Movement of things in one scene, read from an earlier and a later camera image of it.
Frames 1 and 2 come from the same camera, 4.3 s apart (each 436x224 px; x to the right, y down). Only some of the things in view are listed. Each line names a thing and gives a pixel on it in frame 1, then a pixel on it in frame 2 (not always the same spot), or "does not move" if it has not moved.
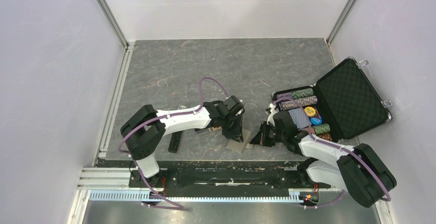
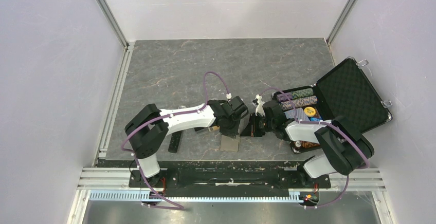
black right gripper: x=260 y=138 → x=251 y=129
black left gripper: x=236 y=133 does not move
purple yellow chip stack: x=290 y=105 does not move
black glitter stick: x=174 y=142 does not move
